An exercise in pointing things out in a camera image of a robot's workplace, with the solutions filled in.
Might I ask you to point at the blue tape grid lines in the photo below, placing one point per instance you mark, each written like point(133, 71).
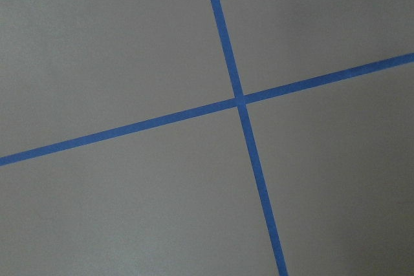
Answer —
point(240, 101)

